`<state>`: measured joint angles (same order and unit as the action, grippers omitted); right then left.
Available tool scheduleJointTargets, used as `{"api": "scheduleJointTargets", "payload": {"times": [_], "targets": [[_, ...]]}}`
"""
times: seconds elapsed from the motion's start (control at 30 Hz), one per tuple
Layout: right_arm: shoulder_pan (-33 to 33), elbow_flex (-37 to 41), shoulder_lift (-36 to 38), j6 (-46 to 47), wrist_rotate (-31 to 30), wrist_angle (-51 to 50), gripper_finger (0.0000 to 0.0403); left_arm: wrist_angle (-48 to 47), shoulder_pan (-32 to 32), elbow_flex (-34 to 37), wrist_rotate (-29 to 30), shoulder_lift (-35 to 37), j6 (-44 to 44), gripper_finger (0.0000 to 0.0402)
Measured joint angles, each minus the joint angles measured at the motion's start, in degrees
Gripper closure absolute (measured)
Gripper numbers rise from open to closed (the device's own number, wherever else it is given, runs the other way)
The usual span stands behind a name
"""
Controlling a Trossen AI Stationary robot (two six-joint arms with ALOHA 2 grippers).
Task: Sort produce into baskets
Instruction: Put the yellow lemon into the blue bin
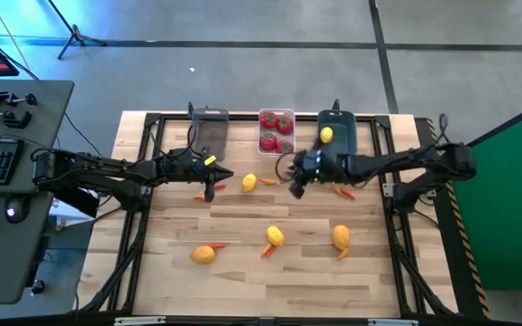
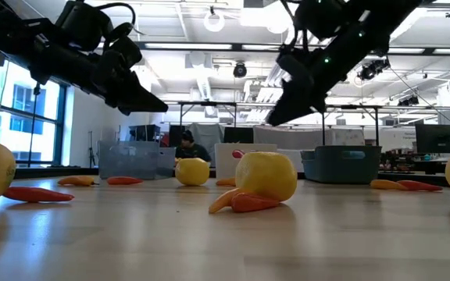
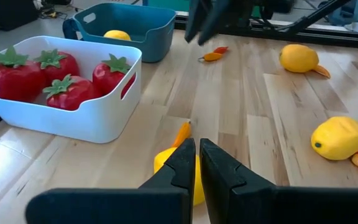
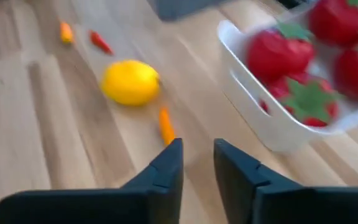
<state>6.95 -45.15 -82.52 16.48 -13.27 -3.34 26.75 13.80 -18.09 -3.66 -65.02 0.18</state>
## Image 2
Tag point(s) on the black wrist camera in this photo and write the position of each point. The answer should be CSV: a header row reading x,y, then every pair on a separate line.
x,y
295,70
125,48

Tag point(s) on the white printed board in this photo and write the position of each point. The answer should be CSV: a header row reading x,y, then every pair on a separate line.
x,y
348,137

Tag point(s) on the large window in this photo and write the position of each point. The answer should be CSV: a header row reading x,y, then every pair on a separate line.
x,y
49,136

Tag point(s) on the grey translucent plastic basket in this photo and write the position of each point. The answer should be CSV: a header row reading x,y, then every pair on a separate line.
x,y
131,160

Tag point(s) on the black ceiling spotlights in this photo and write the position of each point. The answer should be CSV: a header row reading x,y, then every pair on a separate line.
x,y
371,70
408,101

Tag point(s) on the black tripod stand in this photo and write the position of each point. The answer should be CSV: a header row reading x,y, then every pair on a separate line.
x,y
37,87

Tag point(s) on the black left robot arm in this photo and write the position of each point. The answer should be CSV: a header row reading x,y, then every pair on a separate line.
x,y
41,47

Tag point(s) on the person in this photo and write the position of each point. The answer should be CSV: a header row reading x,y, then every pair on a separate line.
x,y
191,150

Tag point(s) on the silver ventilation duct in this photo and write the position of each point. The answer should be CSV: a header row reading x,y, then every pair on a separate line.
x,y
408,27

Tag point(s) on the orange toy chili pepper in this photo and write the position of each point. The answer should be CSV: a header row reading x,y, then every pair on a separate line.
x,y
76,180

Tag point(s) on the thin tripod stand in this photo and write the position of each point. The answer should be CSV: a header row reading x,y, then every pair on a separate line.
x,y
90,150

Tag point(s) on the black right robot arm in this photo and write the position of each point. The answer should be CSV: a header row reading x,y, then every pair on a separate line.
x,y
365,27

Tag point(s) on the dark cluttered desk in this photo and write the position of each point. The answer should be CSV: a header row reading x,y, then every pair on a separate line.
x,y
436,160

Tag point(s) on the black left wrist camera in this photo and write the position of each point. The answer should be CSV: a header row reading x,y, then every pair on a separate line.
x,y
125,48

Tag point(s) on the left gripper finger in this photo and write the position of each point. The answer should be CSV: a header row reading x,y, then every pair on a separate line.
x,y
141,91
135,107

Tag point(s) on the black metal rack frame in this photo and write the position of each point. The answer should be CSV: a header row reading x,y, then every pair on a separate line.
x,y
350,106
209,103

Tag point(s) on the dark plastic basket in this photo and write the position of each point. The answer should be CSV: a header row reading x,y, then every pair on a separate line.
x,y
326,168

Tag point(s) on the long ceiling light bar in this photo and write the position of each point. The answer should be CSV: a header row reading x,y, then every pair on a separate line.
x,y
190,46

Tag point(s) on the grey fabric cover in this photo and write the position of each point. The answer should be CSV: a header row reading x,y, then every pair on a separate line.
x,y
287,137

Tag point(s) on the white ceiling pipes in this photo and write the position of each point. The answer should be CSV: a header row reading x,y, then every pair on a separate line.
x,y
273,78

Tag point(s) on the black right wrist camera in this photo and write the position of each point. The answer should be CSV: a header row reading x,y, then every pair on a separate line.
x,y
295,70

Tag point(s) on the black ceiling dome camera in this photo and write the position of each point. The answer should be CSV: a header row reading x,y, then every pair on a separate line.
x,y
240,71

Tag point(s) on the red toy chili pepper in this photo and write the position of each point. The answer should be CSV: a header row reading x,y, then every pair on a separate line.
x,y
420,186
252,203
37,194
123,180

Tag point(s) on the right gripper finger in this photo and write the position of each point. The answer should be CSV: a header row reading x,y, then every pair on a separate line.
x,y
307,109
293,101

